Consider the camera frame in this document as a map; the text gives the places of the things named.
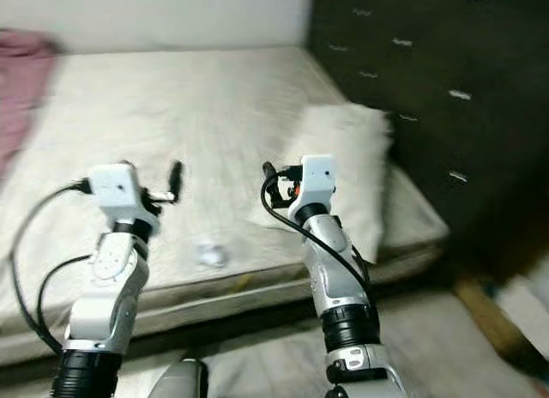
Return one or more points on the white pillow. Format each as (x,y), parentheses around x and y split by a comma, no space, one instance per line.
(343,132)

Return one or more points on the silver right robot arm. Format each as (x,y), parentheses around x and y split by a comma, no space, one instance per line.
(343,278)

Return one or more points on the white quilted mattress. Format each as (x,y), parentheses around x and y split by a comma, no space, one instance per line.
(163,115)

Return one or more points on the purple cartoon print blanket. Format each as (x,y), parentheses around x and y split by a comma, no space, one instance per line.
(21,89)

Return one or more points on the dark tufted headboard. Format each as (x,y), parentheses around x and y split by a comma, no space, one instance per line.
(437,72)

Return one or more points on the grey left robot leg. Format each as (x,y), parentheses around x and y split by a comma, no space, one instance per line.
(180,382)

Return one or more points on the torn white paper sheet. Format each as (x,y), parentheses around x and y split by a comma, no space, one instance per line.
(527,312)

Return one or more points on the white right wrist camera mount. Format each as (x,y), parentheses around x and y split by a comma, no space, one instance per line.
(317,179)

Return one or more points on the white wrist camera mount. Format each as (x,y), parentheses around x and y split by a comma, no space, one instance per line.
(317,179)
(118,188)

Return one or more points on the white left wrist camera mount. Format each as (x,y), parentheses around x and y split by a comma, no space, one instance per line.
(118,188)

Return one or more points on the brown wooden bed frame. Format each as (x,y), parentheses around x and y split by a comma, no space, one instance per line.
(485,321)

